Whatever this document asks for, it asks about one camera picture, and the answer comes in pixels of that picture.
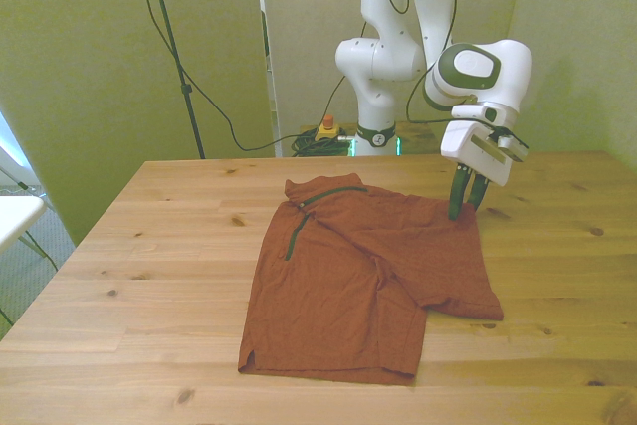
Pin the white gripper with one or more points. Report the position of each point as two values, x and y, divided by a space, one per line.
465 148

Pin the rust red shorts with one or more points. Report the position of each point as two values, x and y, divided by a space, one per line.
348 295

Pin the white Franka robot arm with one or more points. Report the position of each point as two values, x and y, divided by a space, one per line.
378 57

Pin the yellow emergency stop box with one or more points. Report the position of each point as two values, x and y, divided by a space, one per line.
328 133

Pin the black tripod pole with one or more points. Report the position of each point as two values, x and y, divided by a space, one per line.
191 116

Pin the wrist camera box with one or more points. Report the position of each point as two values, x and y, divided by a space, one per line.
512 148

